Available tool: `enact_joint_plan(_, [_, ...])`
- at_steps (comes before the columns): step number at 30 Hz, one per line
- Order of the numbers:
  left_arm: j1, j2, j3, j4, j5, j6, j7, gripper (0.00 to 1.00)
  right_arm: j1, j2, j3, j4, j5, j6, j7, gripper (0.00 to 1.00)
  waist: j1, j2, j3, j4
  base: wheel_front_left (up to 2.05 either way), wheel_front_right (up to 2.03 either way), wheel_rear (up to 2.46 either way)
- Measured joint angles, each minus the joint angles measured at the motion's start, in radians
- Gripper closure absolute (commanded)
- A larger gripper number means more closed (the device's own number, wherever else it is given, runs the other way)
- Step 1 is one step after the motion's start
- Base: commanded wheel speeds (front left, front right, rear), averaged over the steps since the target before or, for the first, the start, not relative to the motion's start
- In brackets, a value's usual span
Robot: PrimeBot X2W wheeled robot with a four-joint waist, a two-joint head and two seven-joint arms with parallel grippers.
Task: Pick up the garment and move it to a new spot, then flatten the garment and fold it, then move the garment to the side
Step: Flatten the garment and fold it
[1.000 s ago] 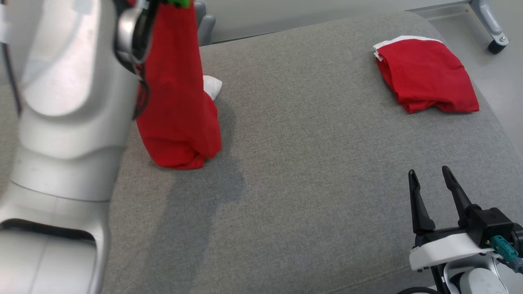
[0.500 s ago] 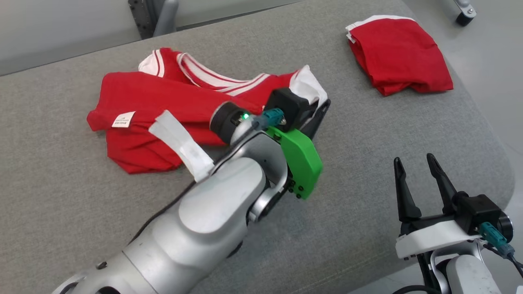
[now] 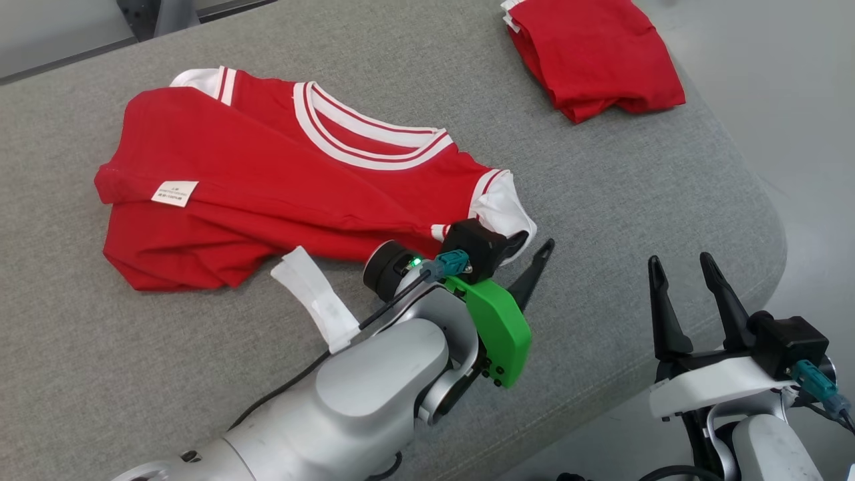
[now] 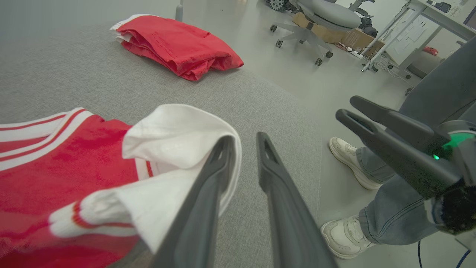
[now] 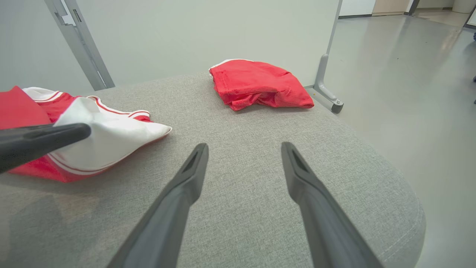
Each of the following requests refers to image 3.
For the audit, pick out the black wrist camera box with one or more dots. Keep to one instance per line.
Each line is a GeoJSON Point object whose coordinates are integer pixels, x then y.
{"type": "Point", "coordinates": [791, 344]}
{"type": "Point", "coordinates": [471, 247]}

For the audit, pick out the grey metal frame bracket leg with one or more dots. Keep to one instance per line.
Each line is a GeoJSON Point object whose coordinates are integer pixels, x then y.
{"type": "Point", "coordinates": [174, 13]}

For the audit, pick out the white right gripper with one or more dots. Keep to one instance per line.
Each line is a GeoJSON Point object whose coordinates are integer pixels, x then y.
{"type": "Point", "coordinates": [708, 384]}

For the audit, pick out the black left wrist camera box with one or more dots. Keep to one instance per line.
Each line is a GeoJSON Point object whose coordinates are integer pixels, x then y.
{"type": "Point", "coordinates": [471, 247]}

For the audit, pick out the red t-shirt with white trim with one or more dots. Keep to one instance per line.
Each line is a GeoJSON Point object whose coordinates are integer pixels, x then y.
{"type": "Point", "coordinates": [267, 167]}

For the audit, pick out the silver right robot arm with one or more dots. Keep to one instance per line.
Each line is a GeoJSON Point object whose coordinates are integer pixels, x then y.
{"type": "Point", "coordinates": [768, 447]}

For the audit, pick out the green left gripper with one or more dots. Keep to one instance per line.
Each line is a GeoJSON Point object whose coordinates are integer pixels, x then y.
{"type": "Point", "coordinates": [497, 334]}

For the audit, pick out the folded red garment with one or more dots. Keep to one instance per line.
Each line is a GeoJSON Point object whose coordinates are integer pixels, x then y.
{"type": "Point", "coordinates": [594, 53]}

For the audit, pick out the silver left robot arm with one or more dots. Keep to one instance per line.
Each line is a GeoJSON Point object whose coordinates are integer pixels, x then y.
{"type": "Point", "coordinates": [374, 387]}

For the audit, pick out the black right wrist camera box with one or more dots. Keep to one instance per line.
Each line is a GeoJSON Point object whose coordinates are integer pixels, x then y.
{"type": "Point", "coordinates": [791, 344]}

